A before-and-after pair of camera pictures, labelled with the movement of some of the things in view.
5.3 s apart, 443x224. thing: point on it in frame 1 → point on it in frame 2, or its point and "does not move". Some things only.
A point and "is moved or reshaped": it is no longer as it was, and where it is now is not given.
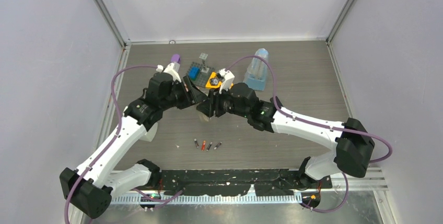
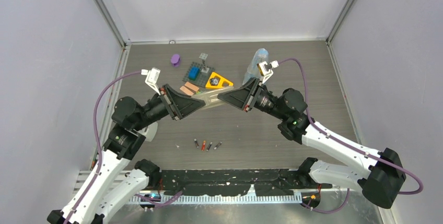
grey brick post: (203, 56) does not move
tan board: (204, 117) is moved or reshaped
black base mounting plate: (266, 182) does not move
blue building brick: (194, 72) does not move
